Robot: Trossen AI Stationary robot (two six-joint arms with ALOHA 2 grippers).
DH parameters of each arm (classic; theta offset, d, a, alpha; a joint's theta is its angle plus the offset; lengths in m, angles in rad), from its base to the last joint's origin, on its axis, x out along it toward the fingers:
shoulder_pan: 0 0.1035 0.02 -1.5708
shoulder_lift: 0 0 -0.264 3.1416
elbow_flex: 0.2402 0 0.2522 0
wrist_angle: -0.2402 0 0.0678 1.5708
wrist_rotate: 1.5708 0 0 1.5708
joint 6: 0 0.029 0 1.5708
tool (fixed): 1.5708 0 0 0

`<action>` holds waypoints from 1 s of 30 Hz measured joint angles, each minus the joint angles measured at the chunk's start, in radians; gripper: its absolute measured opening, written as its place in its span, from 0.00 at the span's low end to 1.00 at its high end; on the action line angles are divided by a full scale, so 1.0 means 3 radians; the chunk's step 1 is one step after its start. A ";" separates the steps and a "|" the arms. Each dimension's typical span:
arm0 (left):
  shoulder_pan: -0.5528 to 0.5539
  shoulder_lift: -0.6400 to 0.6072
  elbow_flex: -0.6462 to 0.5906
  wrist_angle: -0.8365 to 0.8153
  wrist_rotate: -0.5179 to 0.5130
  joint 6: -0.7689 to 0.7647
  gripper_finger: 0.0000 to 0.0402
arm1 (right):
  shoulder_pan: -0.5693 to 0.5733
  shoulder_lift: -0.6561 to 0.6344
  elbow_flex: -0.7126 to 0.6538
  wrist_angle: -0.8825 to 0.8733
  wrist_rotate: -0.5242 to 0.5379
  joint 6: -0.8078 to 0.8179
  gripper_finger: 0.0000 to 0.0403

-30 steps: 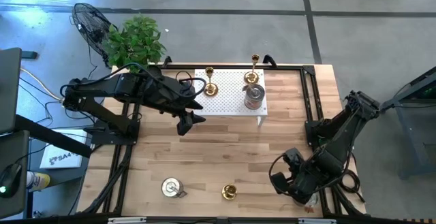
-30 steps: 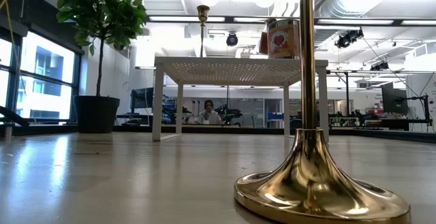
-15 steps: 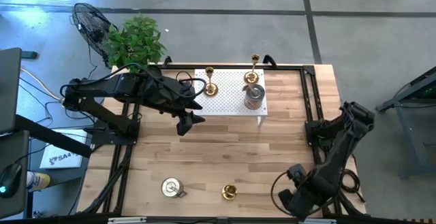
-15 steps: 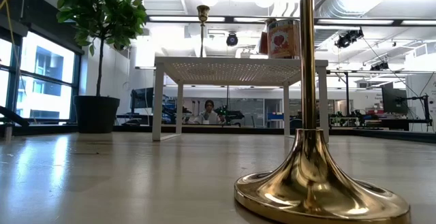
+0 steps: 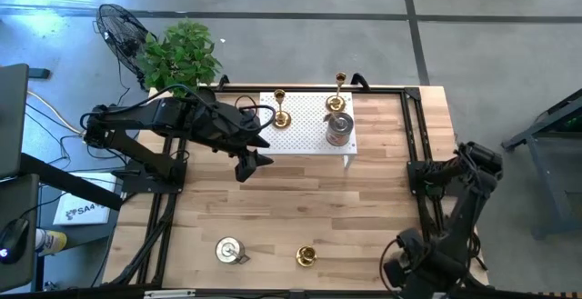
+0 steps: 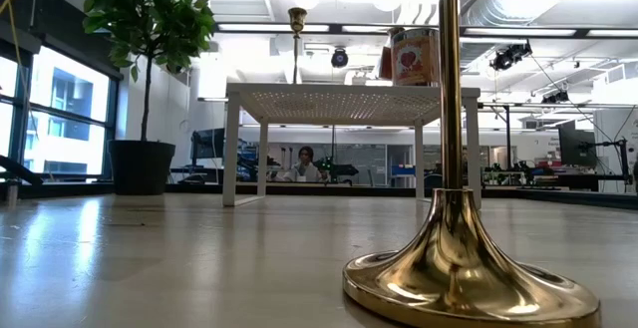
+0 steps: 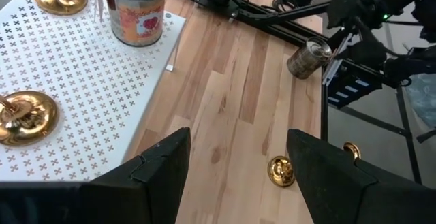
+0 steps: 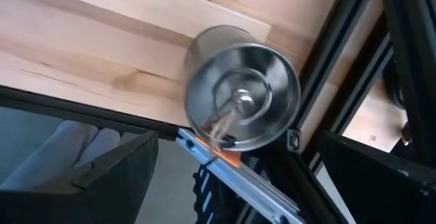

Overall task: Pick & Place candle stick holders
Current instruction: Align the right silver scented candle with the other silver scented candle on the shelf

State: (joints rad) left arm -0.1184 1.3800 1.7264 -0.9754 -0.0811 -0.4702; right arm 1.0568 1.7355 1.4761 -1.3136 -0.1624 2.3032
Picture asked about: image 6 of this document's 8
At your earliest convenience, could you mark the silver scented candle tin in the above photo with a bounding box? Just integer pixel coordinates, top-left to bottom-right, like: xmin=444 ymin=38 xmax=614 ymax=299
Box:
xmin=378 ymin=26 xmax=442 ymax=88

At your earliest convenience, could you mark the gold candlestick holder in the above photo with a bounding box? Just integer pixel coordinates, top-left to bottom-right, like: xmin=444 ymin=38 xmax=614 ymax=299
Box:
xmin=342 ymin=0 xmax=601 ymax=328
xmin=287 ymin=6 xmax=308 ymax=85

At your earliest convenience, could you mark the person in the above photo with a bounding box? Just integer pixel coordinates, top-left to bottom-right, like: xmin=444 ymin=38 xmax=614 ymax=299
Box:
xmin=282 ymin=146 xmax=323 ymax=183

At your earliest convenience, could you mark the white perforated metal table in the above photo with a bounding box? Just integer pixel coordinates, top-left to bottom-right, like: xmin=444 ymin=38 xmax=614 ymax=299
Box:
xmin=222 ymin=82 xmax=483 ymax=210

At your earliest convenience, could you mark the black computer monitor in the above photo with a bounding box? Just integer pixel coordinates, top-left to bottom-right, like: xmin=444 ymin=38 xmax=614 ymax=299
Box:
xmin=557 ymin=120 xmax=598 ymax=169
xmin=191 ymin=127 xmax=226 ymax=161

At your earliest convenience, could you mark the black plant pot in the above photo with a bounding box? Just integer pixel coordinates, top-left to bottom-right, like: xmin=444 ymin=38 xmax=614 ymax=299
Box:
xmin=108 ymin=140 xmax=176 ymax=197

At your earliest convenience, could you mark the black vertical pole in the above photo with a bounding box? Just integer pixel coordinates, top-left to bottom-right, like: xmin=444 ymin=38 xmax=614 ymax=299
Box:
xmin=478 ymin=102 xmax=514 ymax=172

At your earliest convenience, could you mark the green leafy tree plant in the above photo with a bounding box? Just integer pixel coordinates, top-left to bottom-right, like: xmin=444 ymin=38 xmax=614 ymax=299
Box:
xmin=82 ymin=0 xmax=216 ymax=143

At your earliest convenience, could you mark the black ceiling device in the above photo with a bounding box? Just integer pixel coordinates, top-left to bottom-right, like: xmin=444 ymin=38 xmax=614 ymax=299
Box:
xmin=540 ymin=90 xmax=572 ymax=105

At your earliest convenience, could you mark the black slanted bar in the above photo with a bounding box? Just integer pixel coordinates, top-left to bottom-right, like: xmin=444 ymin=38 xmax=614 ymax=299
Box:
xmin=0 ymin=155 xmax=45 ymax=188

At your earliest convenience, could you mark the black round ceiling camera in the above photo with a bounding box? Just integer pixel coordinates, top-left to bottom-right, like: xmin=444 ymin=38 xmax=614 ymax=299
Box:
xmin=330 ymin=47 xmax=350 ymax=69

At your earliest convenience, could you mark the black ceiling light rail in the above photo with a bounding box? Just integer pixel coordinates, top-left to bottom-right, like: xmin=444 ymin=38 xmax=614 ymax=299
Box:
xmin=214 ymin=21 xmax=638 ymax=40

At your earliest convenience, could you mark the black ceiling camera rig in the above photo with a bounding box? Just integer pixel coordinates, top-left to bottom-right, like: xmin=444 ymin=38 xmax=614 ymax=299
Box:
xmin=489 ymin=40 xmax=533 ymax=73

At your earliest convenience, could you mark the black window frame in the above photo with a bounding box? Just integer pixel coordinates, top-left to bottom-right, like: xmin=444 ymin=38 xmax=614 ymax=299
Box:
xmin=0 ymin=33 xmax=124 ymax=184

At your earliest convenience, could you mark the grey metal post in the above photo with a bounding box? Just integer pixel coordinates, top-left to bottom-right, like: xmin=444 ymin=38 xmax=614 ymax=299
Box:
xmin=4 ymin=177 xmax=20 ymax=205

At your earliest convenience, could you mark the yellow cable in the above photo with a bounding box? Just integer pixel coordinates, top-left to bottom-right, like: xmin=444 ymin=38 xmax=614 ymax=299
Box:
xmin=0 ymin=0 xmax=54 ymax=172

